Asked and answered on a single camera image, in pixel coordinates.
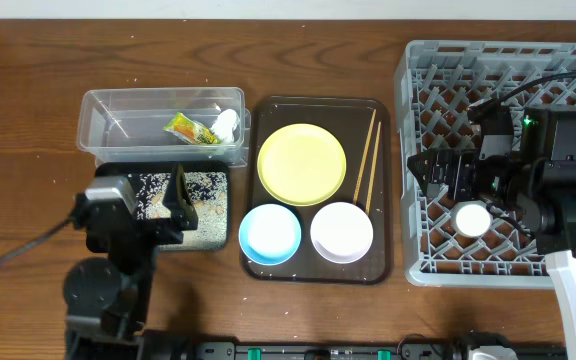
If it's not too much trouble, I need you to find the dark brown serving tray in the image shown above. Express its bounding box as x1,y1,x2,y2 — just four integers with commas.
240,96,394,285

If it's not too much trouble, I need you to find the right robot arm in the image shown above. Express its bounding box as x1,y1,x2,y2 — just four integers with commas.
407,105,576,359

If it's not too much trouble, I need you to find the white napkin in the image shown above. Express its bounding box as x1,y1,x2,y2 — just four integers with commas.
210,109,240,144

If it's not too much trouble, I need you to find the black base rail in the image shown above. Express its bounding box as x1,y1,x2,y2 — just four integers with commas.
142,332,569,360

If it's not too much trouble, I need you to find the yellow round plate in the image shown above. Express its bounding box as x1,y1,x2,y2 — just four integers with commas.
257,123,347,206

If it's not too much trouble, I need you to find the clear plastic bin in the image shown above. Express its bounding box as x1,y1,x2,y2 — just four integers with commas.
77,87,251,168

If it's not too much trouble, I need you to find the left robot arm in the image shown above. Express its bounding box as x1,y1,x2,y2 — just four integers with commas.
63,163,198,359

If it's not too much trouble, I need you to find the pink bowl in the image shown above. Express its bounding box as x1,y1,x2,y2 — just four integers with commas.
310,202,374,264

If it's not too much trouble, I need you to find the spilled rice pile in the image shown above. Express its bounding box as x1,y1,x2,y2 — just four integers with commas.
127,172,229,251

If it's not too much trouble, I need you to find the grey dishwasher rack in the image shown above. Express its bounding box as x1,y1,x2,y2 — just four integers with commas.
394,40,576,289

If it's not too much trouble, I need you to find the green snack wrapper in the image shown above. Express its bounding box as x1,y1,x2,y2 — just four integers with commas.
163,112,220,145

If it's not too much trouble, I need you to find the light blue bowl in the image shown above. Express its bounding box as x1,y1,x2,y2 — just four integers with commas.
238,204,302,266

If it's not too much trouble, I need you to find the black plastic tray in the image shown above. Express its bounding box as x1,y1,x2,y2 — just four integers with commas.
95,161,230,251

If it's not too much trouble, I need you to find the white paper cup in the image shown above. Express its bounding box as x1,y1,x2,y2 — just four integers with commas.
450,201,492,238

